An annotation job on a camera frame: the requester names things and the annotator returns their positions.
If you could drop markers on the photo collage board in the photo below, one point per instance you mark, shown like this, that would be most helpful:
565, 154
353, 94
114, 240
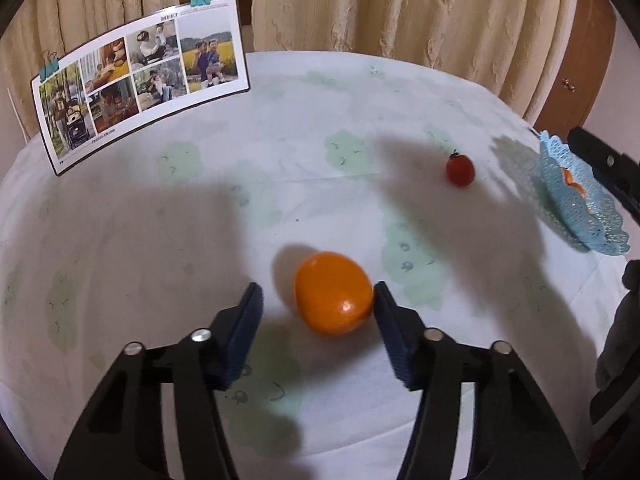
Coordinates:
140, 80

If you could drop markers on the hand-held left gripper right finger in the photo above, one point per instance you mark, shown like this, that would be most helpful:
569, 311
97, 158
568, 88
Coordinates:
397, 340

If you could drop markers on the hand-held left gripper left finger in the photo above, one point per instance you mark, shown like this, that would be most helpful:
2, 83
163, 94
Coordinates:
240, 340

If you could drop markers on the metal cabinet knob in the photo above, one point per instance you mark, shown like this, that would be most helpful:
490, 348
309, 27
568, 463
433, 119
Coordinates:
568, 85

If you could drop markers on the medium orange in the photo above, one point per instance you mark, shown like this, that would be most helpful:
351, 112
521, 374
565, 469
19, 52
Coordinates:
579, 191

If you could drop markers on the light blue mesh basket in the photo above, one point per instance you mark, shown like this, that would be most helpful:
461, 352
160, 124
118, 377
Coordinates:
580, 215

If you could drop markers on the white patterned tablecloth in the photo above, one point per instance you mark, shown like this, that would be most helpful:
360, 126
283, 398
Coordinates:
150, 240

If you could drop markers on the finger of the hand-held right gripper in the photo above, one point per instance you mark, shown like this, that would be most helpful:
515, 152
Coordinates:
610, 170

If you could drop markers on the wooden cabinet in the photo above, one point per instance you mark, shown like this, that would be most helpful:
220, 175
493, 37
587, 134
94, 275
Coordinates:
580, 60

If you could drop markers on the large orange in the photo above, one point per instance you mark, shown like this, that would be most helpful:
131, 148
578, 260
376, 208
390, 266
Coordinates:
332, 292

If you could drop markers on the beige curtain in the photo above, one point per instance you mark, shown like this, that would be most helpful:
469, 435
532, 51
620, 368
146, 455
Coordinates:
90, 5
400, 5

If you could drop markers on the red cherry tomato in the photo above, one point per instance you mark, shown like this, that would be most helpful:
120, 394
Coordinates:
460, 170

